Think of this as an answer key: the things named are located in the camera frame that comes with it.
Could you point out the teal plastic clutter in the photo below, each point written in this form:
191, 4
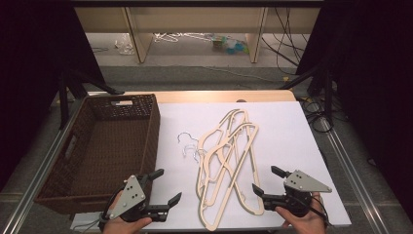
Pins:
232, 45

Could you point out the beige wooden desk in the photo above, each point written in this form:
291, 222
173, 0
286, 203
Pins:
195, 19

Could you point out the white hangers on floor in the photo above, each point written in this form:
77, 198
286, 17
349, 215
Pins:
165, 38

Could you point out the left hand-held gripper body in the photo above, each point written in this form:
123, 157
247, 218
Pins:
131, 195

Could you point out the brown woven basket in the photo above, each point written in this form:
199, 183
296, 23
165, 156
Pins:
107, 146

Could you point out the clear plastic bag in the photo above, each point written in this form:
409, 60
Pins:
125, 45

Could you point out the black metal stand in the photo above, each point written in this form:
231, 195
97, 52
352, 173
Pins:
326, 87
66, 94

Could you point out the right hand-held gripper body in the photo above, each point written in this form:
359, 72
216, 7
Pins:
302, 183

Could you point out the dark curtain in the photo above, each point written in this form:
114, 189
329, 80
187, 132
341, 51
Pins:
373, 81
32, 65

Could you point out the person's right hand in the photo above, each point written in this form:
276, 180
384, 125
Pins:
305, 226

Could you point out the cream clothes hanger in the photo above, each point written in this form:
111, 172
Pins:
238, 111
258, 191
218, 214

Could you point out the person's left hand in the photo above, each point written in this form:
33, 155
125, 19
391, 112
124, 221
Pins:
123, 227

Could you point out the white table sheet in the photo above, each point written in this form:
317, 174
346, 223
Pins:
285, 136

